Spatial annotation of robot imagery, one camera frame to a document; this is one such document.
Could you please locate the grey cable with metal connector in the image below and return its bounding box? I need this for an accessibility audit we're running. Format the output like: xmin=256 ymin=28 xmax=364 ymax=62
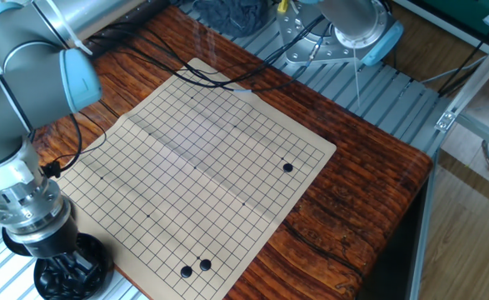
xmin=177 ymin=12 xmax=337 ymax=95

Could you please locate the black wrist cable bundle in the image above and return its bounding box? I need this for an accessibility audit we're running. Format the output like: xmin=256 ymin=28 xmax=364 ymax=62
xmin=42 ymin=16 xmax=332 ymax=179

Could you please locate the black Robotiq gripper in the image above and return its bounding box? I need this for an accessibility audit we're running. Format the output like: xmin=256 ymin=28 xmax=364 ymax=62
xmin=6 ymin=214 xmax=98 ymax=289

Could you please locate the black bowl of Go stones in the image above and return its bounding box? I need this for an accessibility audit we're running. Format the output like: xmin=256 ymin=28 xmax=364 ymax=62
xmin=32 ymin=232 xmax=114 ymax=300

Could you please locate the aluminium frame beam with bracket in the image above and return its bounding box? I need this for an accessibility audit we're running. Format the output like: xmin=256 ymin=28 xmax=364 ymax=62
xmin=408 ymin=37 xmax=489 ymax=300

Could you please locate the blue-grey towel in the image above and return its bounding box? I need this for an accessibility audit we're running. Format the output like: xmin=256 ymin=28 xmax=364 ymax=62
xmin=193 ymin=0 xmax=270 ymax=38

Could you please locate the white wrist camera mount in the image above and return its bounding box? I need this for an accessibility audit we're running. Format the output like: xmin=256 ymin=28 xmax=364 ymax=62
xmin=0 ymin=139 xmax=49 ymax=209

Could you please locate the beige Go board mat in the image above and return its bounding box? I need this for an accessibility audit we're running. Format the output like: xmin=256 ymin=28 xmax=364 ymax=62
xmin=56 ymin=57 xmax=337 ymax=300

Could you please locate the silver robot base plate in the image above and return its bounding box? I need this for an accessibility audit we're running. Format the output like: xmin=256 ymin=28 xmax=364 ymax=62
xmin=277 ymin=3 xmax=378 ymax=66

